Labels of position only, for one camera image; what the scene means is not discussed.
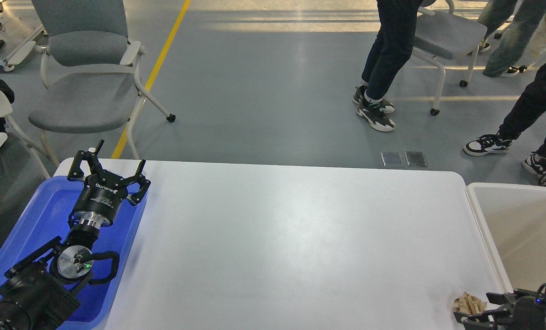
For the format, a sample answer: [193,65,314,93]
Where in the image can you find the right metal floor plate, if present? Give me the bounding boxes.
[404,151,427,168]

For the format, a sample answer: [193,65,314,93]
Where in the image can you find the grey chair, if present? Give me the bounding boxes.
[28,0,176,164]
[412,0,487,116]

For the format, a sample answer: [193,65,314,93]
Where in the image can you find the left metal floor plate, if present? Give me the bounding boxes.
[381,152,404,167]

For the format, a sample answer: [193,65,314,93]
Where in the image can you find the metal floor plate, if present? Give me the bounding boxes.
[404,151,427,168]
[381,152,404,167]

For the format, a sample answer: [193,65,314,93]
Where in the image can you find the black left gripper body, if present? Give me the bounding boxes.
[71,175,128,228]

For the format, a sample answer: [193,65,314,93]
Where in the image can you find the person in blue jeans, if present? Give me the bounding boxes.
[477,0,546,77]

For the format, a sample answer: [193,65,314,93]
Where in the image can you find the grey chair left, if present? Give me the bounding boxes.
[28,0,176,164]

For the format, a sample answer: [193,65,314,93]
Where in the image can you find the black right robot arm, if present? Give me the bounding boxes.
[453,283,546,330]

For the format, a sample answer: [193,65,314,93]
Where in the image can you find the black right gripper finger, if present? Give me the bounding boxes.
[486,288,536,307]
[453,308,512,330]

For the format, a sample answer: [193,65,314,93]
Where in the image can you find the person in black jacket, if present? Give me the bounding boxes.
[462,63,546,187]

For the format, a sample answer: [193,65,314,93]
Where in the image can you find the grey chair right back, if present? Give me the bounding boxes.
[412,0,487,116]

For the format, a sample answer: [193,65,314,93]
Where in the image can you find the beige paper trash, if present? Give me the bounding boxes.
[453,292,486,314]

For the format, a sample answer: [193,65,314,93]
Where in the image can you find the white plastic bin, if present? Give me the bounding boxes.
[466,182,546,292]

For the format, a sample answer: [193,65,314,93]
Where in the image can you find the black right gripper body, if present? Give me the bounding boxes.
[506,295,546,330]

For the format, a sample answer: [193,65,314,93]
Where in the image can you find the white robot base cart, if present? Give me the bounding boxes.
[0,0,44,72]

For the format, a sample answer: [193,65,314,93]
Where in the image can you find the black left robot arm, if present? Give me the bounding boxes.
[0,143,150,330]

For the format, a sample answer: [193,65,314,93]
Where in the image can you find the blue plastic tray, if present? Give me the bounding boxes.
[0,176,148,330]

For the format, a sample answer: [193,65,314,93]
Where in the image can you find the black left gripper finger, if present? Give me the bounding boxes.
[116,159,150,206]
[67,140,104,184]

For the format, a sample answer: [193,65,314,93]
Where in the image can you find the person in black clothes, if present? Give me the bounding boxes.
[353,0,422,132]

